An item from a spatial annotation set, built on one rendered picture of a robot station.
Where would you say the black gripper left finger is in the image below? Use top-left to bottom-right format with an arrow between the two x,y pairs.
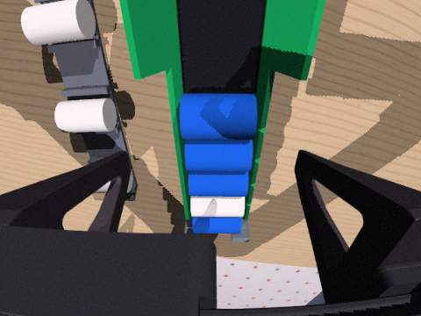
0,151 -> 131,232

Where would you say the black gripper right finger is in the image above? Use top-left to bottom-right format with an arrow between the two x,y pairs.
295,150 -> 421,304

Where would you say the blue cylinder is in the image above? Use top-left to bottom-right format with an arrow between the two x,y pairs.
185,140 -> 253,171
180,93 -> 257,140
189,171 -> 248,197
193,217 -> 241,233

